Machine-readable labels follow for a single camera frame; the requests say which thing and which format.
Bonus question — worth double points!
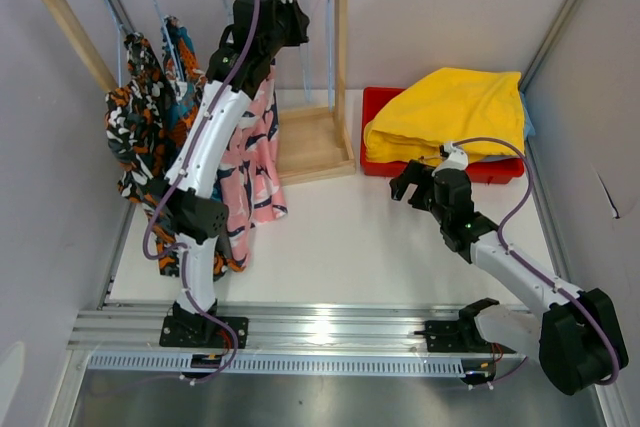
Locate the orange black camo shorts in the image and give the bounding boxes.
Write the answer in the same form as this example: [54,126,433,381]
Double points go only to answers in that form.
[103,32,236,282]

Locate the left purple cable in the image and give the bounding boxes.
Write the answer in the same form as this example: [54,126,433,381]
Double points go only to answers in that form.
[141,0,261,386]

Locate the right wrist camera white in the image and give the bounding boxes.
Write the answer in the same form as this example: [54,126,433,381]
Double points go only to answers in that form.
[437,142,469,171]

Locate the light blue shorts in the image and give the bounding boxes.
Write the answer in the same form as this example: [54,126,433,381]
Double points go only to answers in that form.
[484,90,537,164]

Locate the aluminium mounting rail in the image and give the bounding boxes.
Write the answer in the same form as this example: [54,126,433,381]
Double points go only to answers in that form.
[67,302,461,355]

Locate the grey cable duct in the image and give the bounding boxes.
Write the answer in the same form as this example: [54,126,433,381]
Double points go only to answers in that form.
[88,351,465,378]

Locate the pink shark print shorts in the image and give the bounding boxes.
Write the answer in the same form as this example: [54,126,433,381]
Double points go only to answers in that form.
[216,67,288,272]

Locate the yellow shorts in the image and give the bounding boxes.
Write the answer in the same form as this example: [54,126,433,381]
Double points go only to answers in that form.
[363,67,525,166]

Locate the wooden clothes rack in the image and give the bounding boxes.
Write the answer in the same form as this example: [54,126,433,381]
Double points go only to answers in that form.
[41,0,356,185]

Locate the teal pirate print shorts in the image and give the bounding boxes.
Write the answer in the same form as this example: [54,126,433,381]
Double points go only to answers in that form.
[162,16,207,149]

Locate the red plastic bin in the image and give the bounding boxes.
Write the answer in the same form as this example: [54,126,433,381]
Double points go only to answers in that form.
[360,86,526,186]

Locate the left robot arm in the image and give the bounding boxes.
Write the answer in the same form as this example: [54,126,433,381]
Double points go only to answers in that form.
[159,0,309,348]

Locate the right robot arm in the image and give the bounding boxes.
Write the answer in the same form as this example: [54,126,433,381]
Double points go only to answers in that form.
[390,161,629,395]

